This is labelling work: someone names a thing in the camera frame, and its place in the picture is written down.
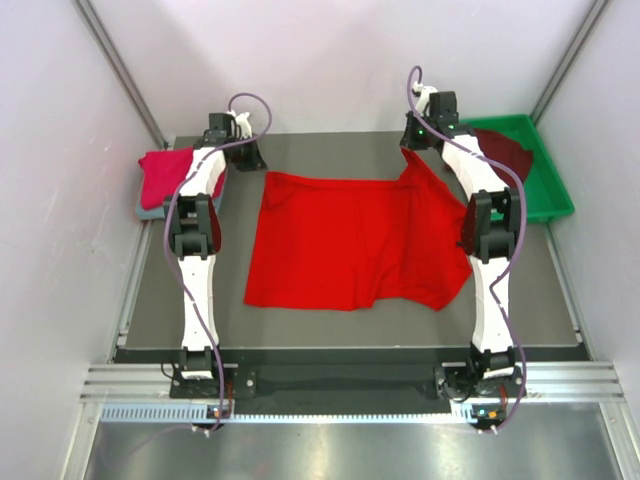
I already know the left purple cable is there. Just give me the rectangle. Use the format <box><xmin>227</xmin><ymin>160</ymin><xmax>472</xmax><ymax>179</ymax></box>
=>
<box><xmin>163</xmin><ymin>93</ymin><xmax>274</xmax><ymax>436</ymax></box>

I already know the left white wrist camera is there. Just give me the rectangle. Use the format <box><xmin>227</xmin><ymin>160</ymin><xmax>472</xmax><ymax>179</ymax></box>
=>
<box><xmin>228</xmin><ymin>110</ymin><xmax>253</xmax><ymax>140</ymax></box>

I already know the right corner aluminium post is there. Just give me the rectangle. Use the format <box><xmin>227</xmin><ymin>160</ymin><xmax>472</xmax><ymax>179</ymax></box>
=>
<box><xmin>530</xmin><ymin>0</ymin><xmax>612</xmax><ymax>126</ymax></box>

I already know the bright red t-shirt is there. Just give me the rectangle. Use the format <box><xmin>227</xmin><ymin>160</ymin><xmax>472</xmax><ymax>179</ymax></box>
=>
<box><xmin>244</xmin><ymin>150</ymin><xmax>472</xmax><ymax>311</ymax></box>

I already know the left corner aluminium post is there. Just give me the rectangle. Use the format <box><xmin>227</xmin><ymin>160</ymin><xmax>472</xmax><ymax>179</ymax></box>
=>
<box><xmin>72</xmin><ymin>0</ymin><xmax>168</xmax><ymax>150</ymax></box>

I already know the green plastic bin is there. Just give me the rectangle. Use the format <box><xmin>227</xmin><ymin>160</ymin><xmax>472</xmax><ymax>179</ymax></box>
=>
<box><xmin>463</xmin><ymin>114</ymin><xmax>575</xmax><ymax>223</ymax></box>

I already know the aluminium frame rail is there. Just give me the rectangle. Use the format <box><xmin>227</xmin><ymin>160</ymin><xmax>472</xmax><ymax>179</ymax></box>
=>
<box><xmin>81</xmin><ymin>361</ymin><xmax>624</xmax><ymax>403</ymax></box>

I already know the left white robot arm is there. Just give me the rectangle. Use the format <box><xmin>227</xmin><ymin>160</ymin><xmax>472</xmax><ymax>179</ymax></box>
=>
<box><xmin>164</xmin><ymin>110</ymin><xmax>266</xmax><ymax>397</ymax></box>

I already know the corner aluminium post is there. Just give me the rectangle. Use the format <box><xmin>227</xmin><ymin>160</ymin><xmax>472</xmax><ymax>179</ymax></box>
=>
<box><xmin>72</xmin><ymin>0</ymin><xmax>168</xmax><ymax>150</ymax></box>
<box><xmin>530</xmin><ymin>0</ymin><xmax>612</xmax><ymax>126</ymax></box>

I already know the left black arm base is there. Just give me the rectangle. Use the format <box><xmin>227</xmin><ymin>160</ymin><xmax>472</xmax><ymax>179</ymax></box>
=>
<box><xmin>169</xmin><ymin>367</ymin><xmax>257</xmax><ymax>400</ymax></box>

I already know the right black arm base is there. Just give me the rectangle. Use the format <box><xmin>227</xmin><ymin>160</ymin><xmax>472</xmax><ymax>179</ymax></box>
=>
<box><xmin>434</xmin><ymin>363</ymin><xmax>524</xmax><ymax>403</ymax></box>

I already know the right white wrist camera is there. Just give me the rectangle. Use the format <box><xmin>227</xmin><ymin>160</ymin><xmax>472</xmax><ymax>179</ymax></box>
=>
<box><xmin>411</xmin><ymin>82</ymin><xmax>438</xmax><ymax>115</ymax></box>

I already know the slotted cable duct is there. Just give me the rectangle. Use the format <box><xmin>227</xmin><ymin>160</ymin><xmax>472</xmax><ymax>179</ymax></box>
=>
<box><xmin>100</xmin><ymin>403</ymin><xmax>478</xmax><ymax>425</ymax></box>

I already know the dark red t-shirt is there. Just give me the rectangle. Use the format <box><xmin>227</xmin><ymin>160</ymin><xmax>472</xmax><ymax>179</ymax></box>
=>
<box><xmin>442</xmin><ymin>127</ymin><xmax>535</xmax><ymax>186</ymax></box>

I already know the folded grey-blue t-shirt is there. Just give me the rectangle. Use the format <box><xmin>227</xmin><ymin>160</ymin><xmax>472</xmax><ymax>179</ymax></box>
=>
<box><xmin>134</xmin><ymin>196</ymin><xmax>222</xmax><ymax>221</ymax></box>

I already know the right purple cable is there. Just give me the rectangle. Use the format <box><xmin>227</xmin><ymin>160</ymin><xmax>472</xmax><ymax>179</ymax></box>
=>
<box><xmin>405</xmin><ymin>65</ymin><xmax>529</xmax><ymax>435</ymax></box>

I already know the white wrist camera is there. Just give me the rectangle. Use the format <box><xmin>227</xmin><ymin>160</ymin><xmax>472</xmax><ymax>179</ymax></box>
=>
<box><xmin>411</xmin><ymin>82</ymin><xmax>438</xmax><ymax>115</ymax></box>
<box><xmin>228</xmin><ymin>110</ymin><xmax>253</xmax><ymax>140</ymax></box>

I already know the purple cable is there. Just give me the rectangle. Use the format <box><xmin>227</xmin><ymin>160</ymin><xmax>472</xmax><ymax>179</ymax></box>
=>
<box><xmin>405</xmin><ymin>65</ymin><xmax>529</xmax><ymax>435</ymax></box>
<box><xmin>163</xmin><ymin>93</ymin><xmax>274</xmax><ymax>436</ymax></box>

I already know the folded pink t-shirt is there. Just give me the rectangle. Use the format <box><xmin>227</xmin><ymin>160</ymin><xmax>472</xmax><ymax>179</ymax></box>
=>
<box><xmin>138</xmin><ymin>147</ymin><xmax>227</xmax><ymax>218</ymax></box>

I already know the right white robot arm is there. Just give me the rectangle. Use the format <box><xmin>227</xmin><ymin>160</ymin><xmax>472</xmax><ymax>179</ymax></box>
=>
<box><xmin>401</xmin><ymin>82</ymin><xmax>524</xmax><ymax>398</ymax></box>

